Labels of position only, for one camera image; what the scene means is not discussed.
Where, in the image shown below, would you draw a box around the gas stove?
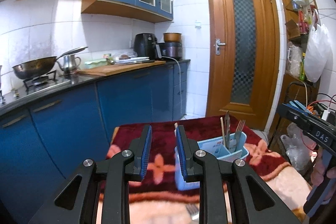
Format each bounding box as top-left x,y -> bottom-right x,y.
1,70 -> 58,106

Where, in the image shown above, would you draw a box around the steel table knife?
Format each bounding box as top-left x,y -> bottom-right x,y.
224,111 -> 230,149

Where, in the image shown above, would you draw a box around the steel teapot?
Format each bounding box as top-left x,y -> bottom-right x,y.
56,54 -> 81,76

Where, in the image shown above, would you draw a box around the white plastic bag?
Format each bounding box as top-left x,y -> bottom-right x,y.
303,9 -> 331,83

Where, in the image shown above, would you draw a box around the large steel fork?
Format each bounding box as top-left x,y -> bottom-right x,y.
235,120 -> 245,151

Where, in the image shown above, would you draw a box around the wooden door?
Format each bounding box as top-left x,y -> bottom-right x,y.
206,0 -> 280,130

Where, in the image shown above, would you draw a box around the person right hand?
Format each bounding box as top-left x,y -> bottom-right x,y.
310,147 -> 335,201

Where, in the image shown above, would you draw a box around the light blue utensil box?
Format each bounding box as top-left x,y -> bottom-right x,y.
175,126 -> 249,190

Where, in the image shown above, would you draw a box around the red pink floral blanket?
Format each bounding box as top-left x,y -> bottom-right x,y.
97,117 -> 311,223

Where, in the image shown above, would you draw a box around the brown pot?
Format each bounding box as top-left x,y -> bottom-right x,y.
163,32 -> 182,43

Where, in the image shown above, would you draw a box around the blue base cabinets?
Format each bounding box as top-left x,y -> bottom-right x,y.
1,60 -> 189,223

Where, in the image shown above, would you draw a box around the rice cooker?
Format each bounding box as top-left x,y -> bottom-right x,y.
159,42 -> 183,60

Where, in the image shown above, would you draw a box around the white plastic chopstick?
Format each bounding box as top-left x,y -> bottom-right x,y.
174,122 -> 178,136

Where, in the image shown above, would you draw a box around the wooden cutting board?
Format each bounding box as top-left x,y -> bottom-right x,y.
78,60 -> 166,76

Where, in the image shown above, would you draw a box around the black wok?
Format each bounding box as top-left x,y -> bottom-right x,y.
13,47 -> 88,80

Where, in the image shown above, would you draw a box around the white power cord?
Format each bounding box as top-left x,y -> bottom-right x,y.
161,56 -> 184,122

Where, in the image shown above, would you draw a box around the wooden shelf with bottles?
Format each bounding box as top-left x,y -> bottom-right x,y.
282,0 -> 317,85

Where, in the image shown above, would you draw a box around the black air fryer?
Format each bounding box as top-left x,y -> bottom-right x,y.
133,33 -> 162,60

